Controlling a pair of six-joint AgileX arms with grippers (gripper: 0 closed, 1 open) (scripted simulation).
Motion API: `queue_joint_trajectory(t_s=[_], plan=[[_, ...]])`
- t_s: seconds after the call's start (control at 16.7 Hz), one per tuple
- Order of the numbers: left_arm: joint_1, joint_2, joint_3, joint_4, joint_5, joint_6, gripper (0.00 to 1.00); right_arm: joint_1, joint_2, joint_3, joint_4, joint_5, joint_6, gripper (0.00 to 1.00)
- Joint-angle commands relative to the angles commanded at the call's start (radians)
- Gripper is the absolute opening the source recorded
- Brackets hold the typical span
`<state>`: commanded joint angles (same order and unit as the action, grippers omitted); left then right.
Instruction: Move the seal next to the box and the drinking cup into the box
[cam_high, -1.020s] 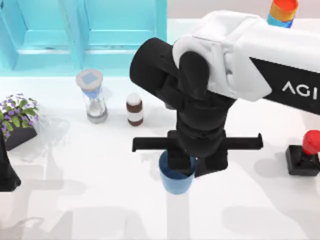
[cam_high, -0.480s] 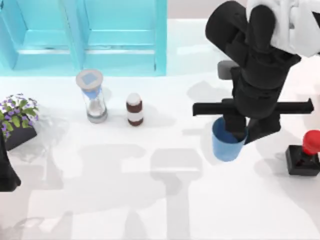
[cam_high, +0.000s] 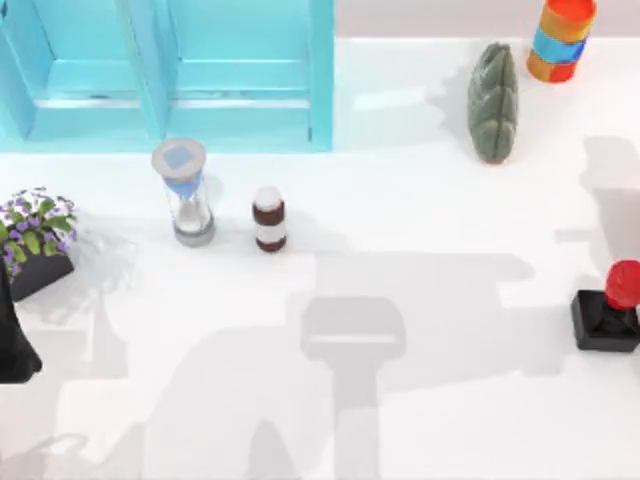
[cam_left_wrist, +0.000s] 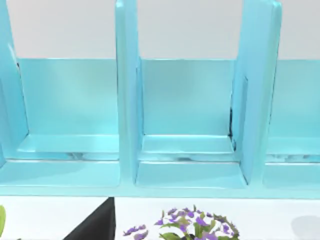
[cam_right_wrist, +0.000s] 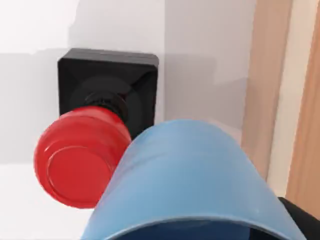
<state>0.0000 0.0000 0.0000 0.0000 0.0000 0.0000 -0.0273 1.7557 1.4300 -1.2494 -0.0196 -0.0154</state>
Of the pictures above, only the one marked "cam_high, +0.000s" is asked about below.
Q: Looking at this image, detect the grey and blue hourglass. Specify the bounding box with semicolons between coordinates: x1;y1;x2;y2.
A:
151;137;217;248

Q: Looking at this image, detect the brown bottle with white cap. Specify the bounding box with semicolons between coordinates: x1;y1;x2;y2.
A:
251;185;289;254

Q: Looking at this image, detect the purple flower plant black pot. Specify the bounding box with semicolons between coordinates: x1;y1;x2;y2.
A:
0;186;79;303

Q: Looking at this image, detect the red trophy on black base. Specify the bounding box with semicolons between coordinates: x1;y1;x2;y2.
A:
571;258;640;354

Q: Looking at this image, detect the orange and blue can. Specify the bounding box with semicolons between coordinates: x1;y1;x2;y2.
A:
526;0;598;84

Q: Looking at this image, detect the light blue rack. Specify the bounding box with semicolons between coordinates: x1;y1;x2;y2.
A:
0;0;335;154

